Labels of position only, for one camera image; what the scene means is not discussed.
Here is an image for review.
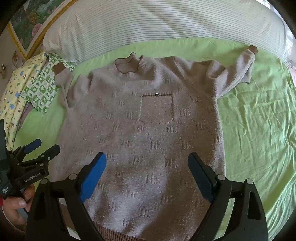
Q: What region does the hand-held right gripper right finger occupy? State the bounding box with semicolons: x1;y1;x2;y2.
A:
188;152;269;241

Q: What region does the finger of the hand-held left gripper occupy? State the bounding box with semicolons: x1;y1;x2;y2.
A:
11;138;42;161
18;145;61;168

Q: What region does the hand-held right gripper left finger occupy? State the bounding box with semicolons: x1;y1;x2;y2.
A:
25;152;107;241

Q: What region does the grey knitted sweater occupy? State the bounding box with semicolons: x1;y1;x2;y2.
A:
54;53;259;241

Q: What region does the person's left hand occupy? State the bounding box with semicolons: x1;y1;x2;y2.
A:
0;183;36;233

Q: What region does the yellow printed cloth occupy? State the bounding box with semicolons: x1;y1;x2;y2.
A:
0;52;50;149

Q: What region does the green checked cloth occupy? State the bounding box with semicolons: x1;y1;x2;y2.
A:
20;53;75;116

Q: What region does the green bed sheet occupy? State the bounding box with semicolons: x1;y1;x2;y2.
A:
13;38;296;241

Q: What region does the white striped pillow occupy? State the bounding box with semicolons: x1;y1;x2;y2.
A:
43;0;287;66

